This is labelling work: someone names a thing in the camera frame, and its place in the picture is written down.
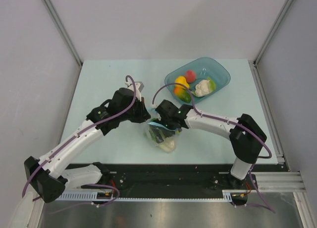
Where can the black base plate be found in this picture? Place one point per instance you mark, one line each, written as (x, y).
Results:
(132, 178)

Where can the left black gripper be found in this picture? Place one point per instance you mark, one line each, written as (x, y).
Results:
(143, 114)

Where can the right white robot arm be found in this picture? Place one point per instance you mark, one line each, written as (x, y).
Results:
(246, 137)

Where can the orange fake carrot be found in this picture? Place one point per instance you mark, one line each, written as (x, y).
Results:
(182, 94)

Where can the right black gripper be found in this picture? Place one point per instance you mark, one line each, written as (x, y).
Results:
(161, 120)

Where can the green fake lettuce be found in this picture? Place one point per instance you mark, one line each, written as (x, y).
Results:
(161, 137)

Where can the aluminium frame rail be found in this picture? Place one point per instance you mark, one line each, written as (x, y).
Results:
(280, 182)

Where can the white fake garlic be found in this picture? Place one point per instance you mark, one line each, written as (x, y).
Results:
(204, 88)

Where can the clear zip top bag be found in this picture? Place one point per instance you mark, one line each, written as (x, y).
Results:
(153, 121)

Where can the red fake pepper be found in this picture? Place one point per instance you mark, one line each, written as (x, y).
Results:
(190, 76)

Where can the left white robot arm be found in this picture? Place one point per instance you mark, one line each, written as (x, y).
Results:
(49, 175)

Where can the white cable duct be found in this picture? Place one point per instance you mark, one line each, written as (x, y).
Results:
(162, 195)

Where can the yellow fake lemon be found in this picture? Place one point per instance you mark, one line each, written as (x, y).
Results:
(181, 82)

